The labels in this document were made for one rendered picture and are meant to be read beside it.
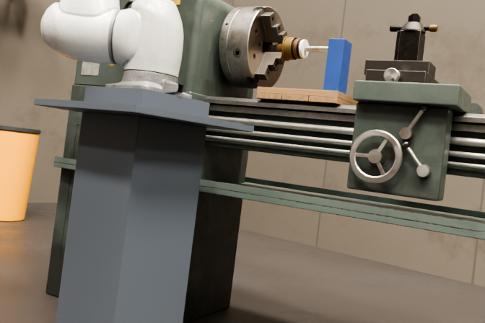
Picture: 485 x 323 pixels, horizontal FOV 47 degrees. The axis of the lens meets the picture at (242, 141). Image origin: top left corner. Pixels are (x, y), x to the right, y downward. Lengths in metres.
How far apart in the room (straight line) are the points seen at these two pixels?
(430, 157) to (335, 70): 0.53
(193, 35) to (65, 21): 0.59
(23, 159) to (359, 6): 2.74
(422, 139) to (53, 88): 4.13
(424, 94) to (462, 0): 2.65
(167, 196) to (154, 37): 0.43
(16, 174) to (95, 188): 2.63
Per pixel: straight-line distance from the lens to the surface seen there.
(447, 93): 1.64
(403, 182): 1.69
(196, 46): 2.07
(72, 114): 2.40
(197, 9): 2.09
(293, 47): 2.11
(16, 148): 4.14
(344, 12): 4.65
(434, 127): 1.68
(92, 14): 1.62
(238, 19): 2.13
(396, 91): 1.67
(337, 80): 2.01
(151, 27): 1.57
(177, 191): 1.56
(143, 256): 1.52
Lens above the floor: 0.67
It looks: 1 degrees up
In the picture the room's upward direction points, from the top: 7 degrees clockwise
